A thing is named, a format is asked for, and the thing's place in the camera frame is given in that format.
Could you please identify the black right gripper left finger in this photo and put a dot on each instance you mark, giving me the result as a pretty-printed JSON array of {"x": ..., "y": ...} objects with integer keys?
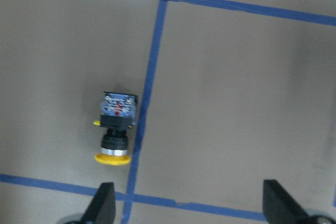
[{"x": 102, "y": 208}]

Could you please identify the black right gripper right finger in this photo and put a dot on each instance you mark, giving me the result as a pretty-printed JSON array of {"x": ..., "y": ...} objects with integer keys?
[{"x": 279, "y": 207}]

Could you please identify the yellow push button switch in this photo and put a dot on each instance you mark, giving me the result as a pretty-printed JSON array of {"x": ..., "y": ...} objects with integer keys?
[{"x": 118, "y": 113}]

